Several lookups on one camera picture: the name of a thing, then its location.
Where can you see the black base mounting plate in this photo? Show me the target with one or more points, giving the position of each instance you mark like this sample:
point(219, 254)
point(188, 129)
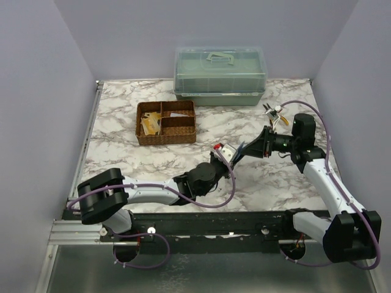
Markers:
point(207, 233)

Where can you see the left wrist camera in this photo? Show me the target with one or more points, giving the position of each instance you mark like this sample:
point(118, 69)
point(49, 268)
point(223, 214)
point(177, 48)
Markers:
point(226, 151)

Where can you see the brown wicker divided tray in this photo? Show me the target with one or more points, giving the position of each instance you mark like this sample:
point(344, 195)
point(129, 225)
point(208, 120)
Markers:
point(174, 130)

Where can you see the white card in tray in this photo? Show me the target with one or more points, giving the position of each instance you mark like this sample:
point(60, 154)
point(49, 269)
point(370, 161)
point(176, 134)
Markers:
point(173, 114)

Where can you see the green clear-lid storage box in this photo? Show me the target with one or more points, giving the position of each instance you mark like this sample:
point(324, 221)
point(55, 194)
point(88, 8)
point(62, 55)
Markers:
point(220, 76)

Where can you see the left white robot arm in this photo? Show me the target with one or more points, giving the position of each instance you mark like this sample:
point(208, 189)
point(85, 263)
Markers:
point(101, 199)

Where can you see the black leather card holder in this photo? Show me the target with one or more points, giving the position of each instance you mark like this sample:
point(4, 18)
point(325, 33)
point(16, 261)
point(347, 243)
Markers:
point(238, 155)

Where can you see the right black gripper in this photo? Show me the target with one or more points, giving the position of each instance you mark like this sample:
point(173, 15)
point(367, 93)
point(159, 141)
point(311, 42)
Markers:
point(261, 146)

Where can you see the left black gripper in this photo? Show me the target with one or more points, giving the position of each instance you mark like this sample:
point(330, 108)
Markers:
point(227, 171)

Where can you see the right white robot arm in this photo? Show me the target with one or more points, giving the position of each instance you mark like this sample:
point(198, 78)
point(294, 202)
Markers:
point(353, 232)

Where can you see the gold cards in tray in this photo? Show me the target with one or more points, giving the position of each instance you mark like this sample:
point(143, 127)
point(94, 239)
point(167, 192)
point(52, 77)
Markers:
point(151, 123)

